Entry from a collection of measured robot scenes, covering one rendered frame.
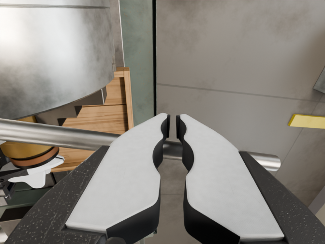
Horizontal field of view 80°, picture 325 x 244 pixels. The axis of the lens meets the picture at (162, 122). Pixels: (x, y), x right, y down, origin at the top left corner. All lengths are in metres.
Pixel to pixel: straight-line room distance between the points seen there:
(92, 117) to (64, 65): 0.38
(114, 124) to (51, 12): 0.42
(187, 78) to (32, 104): 1.38
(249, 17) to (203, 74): 0.48
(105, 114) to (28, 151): 0.26
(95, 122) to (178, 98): 1.06
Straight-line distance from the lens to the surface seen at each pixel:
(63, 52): 0.22
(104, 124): 0.59
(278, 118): 2.14
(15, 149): 0.37
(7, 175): 0.41
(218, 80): 1.63
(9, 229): 0.81
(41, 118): 0.36
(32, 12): 0.21
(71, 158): 0.67
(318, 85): 2.18
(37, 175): 0.43
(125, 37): 0.86
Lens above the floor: 1.39
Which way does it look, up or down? 58 degrees down
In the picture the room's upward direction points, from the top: 160 degrees clockwise
